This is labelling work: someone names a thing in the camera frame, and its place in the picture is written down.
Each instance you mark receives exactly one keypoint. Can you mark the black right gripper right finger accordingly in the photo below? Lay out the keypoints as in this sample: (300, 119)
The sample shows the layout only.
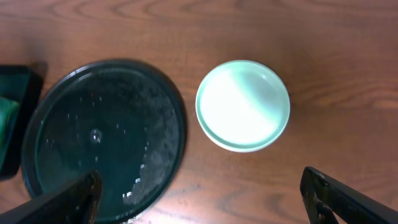
(325, 198)

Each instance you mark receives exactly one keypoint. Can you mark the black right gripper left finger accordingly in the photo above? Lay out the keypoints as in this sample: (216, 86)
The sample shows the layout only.
(76, 201)

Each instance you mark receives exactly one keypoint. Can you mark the green scouring sponge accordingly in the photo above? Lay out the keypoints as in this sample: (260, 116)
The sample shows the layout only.
(9, 109)

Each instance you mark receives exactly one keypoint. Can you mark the mint green plate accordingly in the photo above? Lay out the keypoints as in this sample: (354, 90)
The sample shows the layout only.
(242, 106)

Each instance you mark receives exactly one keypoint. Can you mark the black round tray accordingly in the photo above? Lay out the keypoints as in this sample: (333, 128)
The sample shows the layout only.
(124, 119)

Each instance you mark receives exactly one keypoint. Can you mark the black rectangular tray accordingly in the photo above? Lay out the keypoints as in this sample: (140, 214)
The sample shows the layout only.
(21, 84)

